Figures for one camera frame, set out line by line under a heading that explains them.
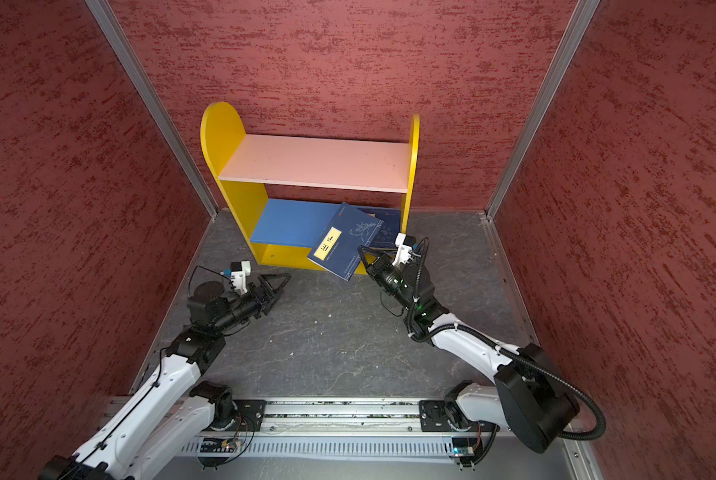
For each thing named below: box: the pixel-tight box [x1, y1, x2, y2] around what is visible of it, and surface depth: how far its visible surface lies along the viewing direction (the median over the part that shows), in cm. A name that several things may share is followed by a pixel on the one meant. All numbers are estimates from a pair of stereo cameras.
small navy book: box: [307, 202, 384, 281], surface depth 77 cm
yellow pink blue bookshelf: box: [201, 102, 421, 269], surface depth 79 cm
